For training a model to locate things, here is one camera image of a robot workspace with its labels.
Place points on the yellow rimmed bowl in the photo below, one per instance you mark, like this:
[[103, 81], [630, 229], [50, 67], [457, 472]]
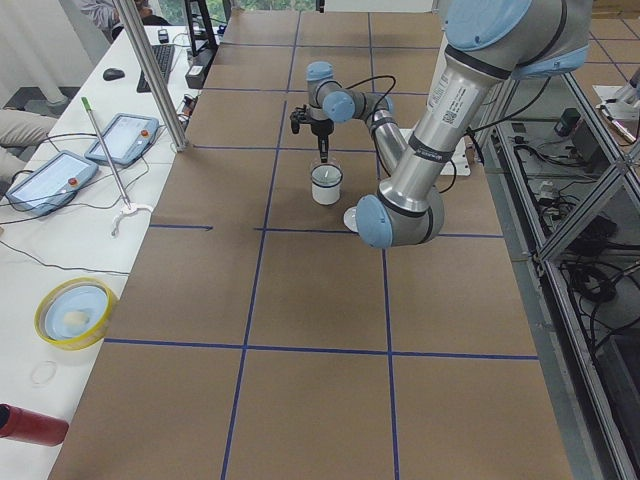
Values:
[[75, 314]]

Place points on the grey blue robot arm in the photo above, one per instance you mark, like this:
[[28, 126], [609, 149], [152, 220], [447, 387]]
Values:
[[488, 42]]

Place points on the green tipped grabber stick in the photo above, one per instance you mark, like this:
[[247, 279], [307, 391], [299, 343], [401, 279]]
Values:
[[129, 208]]

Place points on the teach pendant tablet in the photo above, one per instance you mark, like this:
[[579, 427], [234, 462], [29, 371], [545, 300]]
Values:
[[53, 184], [128, 136]]

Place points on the red bottle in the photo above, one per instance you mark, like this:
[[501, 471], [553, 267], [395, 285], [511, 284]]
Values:
[[31, 427]]

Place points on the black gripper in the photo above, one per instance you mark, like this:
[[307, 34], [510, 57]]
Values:
[[318, 127]]

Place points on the teach pendant tablet far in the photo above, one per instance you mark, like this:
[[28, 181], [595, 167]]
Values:
[[128, 136]]

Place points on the teach pendant tablet near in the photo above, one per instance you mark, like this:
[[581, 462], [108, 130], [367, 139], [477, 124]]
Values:
[[53, 184]]

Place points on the white enamel cup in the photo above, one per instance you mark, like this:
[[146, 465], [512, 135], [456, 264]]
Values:
[[326, 196]]

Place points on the aluminium frame post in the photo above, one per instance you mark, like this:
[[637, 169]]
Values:
[[137, 35]]

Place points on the black computer mouse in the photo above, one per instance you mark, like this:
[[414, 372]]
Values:
[[111, 74]]

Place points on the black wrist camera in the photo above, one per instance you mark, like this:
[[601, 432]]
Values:
[[298, 118]]

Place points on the clear plastic funnel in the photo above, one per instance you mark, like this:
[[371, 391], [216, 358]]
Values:
[[326, 175]]

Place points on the white cup lid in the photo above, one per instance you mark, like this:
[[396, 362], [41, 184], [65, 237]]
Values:
[[349, 219]]

